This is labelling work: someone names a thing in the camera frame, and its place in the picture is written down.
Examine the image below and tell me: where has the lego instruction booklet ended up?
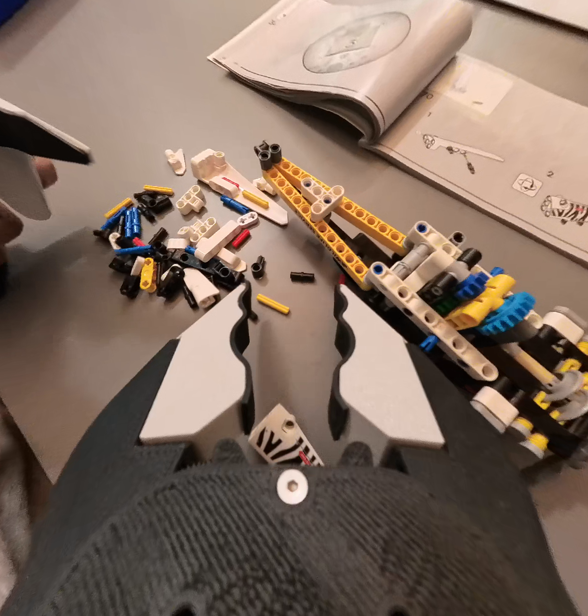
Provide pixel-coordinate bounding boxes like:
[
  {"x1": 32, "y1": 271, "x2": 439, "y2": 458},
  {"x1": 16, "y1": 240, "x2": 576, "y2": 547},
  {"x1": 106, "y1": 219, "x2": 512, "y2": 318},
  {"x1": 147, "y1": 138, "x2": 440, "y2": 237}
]
[{"x1": 207, "y1": 0, "x2": 588, "y2": 276}]

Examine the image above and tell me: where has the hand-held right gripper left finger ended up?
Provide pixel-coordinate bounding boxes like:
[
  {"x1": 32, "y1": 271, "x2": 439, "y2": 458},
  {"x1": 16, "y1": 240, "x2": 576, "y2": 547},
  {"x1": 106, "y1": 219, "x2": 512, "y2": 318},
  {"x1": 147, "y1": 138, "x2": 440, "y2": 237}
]
[{"x1": 139, "y1": 281, "x2": 256, "y2": 448}]

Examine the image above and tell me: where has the person's left hand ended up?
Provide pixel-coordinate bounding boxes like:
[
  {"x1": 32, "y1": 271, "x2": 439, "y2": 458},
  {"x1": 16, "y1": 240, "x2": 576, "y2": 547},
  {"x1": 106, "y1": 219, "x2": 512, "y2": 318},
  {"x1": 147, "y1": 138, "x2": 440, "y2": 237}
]
[{"x1": 0, "y1": 192, "x2": 25, "y2": 271}]

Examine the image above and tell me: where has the heap of mixed lego pieces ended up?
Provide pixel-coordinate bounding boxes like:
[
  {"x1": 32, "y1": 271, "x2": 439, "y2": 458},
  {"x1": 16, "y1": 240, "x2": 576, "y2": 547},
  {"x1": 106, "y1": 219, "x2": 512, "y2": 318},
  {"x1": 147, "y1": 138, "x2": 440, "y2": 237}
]
[{"x1": 93, "y1": 147, "x2": 316, "y2": 317}]

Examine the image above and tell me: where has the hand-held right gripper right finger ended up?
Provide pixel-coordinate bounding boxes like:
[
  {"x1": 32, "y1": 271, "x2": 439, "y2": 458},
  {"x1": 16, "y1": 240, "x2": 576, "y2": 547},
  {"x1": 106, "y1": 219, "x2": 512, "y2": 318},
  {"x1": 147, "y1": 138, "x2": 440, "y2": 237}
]
[{"x1": 328, "y1": 284, "x2": 446, "y2": 459}]

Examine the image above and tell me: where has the partly built lego model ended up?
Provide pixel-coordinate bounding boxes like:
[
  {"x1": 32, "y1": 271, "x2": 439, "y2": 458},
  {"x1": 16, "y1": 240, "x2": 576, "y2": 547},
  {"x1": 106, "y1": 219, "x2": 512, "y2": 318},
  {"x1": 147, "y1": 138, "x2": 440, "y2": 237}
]
[{"x1": 254, "y1": 141, "x2": 588, "y2": 470}]

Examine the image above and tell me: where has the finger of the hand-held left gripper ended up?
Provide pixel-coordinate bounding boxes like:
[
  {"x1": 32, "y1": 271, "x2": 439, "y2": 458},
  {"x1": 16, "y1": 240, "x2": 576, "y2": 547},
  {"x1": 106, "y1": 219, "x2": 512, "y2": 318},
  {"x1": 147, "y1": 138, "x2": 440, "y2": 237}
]
[{"x1": 0, "y1": 90, "x2": 93, "y2": 222}]

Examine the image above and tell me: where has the zebra striped lego panel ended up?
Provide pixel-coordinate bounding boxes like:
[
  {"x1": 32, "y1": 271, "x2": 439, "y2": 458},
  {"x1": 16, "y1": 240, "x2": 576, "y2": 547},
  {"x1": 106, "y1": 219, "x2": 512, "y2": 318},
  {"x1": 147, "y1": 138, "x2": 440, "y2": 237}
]
[{"x1": 248, "y1": 404, "x2": 325, "y2": 467}]

